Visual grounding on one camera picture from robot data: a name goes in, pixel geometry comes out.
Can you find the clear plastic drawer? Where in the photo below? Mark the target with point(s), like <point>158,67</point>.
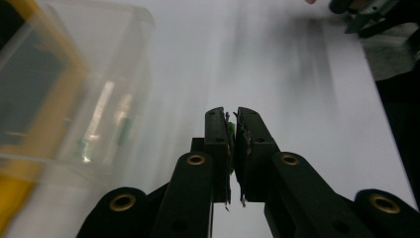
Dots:
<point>109,82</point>

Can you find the small green block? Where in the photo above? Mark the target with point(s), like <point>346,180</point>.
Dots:
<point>231,128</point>

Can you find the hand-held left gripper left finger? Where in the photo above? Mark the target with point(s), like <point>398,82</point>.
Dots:
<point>218,145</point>

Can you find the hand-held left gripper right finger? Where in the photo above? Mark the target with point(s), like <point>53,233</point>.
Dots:
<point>254,145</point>

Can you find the yellow drawer organizer cabinet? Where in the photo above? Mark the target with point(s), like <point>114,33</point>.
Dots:
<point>49,99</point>

